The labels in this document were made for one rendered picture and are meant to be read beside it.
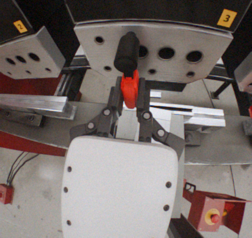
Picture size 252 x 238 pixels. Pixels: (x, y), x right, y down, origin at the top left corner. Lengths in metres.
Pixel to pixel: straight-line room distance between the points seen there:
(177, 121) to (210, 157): 0.23
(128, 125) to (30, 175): 1.69
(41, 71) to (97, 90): 1.46
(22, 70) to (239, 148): 0.70
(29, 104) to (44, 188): 1.31
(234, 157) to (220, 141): 0.09
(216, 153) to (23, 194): 2.00
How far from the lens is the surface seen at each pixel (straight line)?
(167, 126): 0.33
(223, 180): 1.66
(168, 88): 0.24
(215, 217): 0.65
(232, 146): 0.58
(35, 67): 0.22
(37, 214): 1.90
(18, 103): 0.63
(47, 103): 0.51
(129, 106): 0.16
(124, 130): 0.32
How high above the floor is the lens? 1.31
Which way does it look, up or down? 66 degrees down
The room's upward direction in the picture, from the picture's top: 11 degrees counter-clockwise
